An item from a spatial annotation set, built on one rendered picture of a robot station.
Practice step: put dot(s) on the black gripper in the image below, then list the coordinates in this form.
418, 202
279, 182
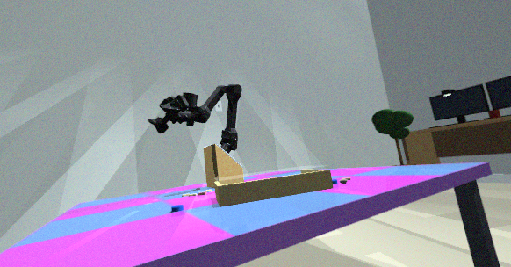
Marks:
176, 113

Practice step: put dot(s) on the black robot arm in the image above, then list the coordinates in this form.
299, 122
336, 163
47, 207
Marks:
201, 114

